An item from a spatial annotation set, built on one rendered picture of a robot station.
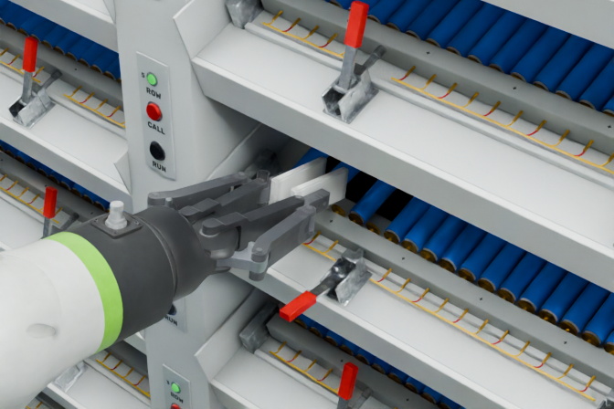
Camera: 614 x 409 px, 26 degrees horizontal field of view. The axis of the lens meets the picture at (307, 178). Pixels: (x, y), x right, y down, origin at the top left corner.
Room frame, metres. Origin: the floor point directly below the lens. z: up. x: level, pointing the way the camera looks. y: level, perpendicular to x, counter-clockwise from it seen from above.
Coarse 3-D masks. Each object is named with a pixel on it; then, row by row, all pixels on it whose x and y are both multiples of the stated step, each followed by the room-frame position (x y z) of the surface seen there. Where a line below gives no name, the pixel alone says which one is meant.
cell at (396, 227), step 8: (416, 200) 0.97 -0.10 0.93; (408, 208) 0.96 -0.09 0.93; (416, 208) 0.96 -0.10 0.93; (424, 208) 0.96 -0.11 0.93; (400, 216) 0.95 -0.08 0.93; (408, 216) 0.95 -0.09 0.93; (416, 216) 0.96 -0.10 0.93; (392, 224) 0.95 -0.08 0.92; (400, 224) 0.95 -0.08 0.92; (408, 224) 0.95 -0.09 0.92; (392, 232) 0.94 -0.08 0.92; (400, 232) 0.94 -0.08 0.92; (400, 240) 0.94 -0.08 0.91
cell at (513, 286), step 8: (528, 256) 0.89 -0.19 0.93; (536, 256) 0.89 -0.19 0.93; (520, 264) 0.88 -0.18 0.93; (528, 264) 0.88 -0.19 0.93; (536, 264) 0.88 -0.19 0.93; (544, 264) 0.89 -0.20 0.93; (512, 272) 0.88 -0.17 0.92; (520, 272) 0.87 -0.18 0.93; (528, 272) 0.87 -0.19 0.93; (536, 272) 0.88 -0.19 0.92; (504, 280) 0.87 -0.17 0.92; (512, 280) 0.87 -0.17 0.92; (520, 280) 0.87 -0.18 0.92; (528, 280) 0.87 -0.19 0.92; (504, 288) 0.86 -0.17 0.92; (512, 288) 0.86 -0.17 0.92; (520, 288) 0.86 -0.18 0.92; (520, 296) 0.86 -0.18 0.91
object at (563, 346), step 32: (320, 224) 0.96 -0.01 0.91; (352, 224) 0.95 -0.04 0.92; (384, 256) 0.91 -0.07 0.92; (416, 256) 0.91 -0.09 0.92; (448, 288) 0.87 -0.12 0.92; (480, 288) 0.86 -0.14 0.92; (448, 320) 0.85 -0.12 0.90; (512, 320) 0.83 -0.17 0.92; (544, 320) 0.82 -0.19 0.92; (544, 352) 0.81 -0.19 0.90; (576, 352) 0.79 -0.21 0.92; (608, 352) 0.78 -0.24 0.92; (608, 384) 0.77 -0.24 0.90
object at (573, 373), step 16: (320, 240) 0.96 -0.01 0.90; (384, 272) 0.91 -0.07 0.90; (416, 288) 0.89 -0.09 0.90; (448, 304) 0.87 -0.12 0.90; (464, 320) 0.85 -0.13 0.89; (480, 320) 0.85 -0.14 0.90; (496, 336) 0.83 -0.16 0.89; (512, 336) 0.83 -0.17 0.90; (528, 352) 0.81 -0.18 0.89; (560, 368) 0.79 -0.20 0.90; (592, 384) 0.77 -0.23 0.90
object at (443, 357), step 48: (240, 144) 1.04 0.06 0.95; (288, 144) 1.09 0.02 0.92; (288, 288) 0.93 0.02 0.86; (384, 288) 0.90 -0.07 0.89; (384, 336) 0.85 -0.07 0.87; (432, 336) 0.85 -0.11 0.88; (480, 336) 0.84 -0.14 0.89; (432, 384) 0.83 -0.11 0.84; (480, 384) 0.79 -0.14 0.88; (528, 384) 0.79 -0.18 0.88; (576, 384) 0.78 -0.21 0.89
